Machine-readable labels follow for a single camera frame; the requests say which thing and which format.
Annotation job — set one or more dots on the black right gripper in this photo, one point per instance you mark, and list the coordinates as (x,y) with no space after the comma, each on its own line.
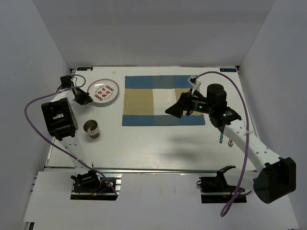
(184,103)

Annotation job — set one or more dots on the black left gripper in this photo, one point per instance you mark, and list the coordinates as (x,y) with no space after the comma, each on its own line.
(86,99)

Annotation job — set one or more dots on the white plate with red print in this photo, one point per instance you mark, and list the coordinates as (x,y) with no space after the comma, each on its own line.
(103,92)

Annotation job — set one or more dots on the white brown metal cup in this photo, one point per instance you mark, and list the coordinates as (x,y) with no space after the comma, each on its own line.
(91,128)

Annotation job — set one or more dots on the blue tan white placemat cloth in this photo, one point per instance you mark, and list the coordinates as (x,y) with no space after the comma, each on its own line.
(147,97)

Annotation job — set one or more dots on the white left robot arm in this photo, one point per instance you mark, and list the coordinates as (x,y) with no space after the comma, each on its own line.
(62,125)

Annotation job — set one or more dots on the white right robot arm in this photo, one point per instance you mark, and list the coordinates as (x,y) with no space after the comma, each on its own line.
(276,175)

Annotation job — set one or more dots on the blue label sticker left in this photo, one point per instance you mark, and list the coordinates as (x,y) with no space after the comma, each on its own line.
(84,69)

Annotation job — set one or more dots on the blue label sticker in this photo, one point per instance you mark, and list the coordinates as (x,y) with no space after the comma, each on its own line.
(228,70)
(84,69)

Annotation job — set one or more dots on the blue label sticker right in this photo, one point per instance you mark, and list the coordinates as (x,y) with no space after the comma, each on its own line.
(228,70)

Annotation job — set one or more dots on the pink iridescent fork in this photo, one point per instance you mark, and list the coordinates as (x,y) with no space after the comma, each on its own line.
(230,143)

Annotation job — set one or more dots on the teal handled knife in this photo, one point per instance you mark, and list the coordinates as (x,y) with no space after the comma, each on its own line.
(221,138)

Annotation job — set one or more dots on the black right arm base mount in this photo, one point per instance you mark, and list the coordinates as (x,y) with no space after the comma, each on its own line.
(220,186)

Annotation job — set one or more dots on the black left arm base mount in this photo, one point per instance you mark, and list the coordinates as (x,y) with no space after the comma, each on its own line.
(94,187)

